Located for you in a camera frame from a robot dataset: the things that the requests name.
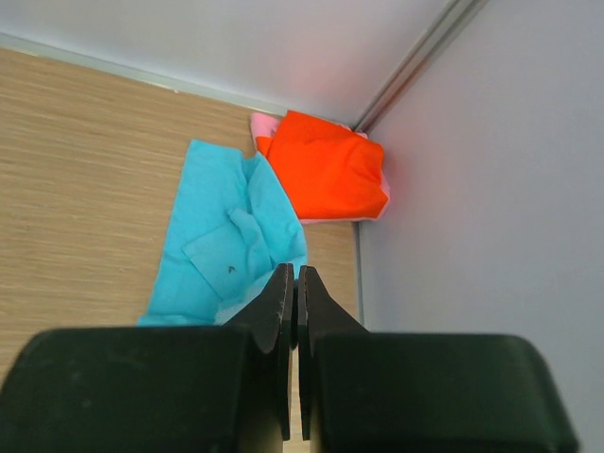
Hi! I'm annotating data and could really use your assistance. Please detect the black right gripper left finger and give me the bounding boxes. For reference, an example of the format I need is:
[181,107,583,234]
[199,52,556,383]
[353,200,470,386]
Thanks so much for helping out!
[1,264,294,452]

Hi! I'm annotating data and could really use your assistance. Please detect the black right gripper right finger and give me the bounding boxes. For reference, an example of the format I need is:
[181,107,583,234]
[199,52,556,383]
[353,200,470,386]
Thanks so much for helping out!
[297,266,579,452]

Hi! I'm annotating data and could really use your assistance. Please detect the teal t shirt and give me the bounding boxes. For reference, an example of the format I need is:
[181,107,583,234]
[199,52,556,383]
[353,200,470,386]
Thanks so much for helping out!
[138,140,308,327]

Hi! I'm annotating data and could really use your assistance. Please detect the folded orange t shirt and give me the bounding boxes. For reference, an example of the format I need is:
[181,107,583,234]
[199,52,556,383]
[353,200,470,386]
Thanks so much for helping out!
[255,109,390,222]

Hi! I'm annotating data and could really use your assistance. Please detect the folded pink t shirt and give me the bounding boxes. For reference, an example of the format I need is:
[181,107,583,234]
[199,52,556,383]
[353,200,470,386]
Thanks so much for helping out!
[248,110,393,226]

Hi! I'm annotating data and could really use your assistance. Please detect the right aluminium corner post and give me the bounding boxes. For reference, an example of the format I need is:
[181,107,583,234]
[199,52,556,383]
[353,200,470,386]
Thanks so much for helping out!
[353,0,488,133]

